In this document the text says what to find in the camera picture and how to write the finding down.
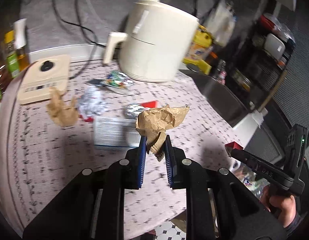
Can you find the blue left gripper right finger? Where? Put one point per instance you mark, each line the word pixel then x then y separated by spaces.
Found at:
pixel 173 160

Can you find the red paper scrap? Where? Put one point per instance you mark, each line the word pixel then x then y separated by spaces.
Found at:
pixel 232 145

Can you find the black dish rack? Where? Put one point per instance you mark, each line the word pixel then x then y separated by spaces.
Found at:
pixel 260 61

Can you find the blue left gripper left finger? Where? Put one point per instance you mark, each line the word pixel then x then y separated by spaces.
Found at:
pixel 134 173

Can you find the right hand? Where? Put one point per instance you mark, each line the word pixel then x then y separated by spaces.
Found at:
pixel 286 205

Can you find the silver foil snack wrapper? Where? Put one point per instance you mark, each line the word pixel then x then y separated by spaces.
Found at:
pixel 91 104

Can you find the white blue cardboard box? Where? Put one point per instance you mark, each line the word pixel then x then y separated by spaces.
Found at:
pixel 115 133

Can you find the cream induction cooker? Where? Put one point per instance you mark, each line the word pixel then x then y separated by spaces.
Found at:
pixel 45 73

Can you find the cream air fryer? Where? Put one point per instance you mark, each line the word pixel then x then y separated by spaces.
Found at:
pixel 157 36

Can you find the stainless steel sink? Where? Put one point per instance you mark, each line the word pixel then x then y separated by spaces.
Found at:
pixel 220 97

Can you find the yellow detergent jug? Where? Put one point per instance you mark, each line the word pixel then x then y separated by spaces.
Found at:
pixel 199 49

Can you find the colourful candy wrapper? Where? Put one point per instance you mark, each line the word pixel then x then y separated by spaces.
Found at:
pixel 116 81

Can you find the green label sauce bottle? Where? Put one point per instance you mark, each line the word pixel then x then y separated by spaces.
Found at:
pixel 11 56

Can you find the white top oil sprayer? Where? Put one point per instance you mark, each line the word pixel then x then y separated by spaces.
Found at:
pixel 20 43

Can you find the wooden cutting board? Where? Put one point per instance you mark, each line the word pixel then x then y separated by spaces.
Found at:
pixel 273 91

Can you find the brown paper bag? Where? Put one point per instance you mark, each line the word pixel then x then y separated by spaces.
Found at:
pixel 153 124

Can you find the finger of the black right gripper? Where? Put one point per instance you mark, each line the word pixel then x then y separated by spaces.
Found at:
pixel 240 155

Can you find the white cloth on counter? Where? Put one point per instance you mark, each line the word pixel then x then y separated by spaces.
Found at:
pixel 256 117

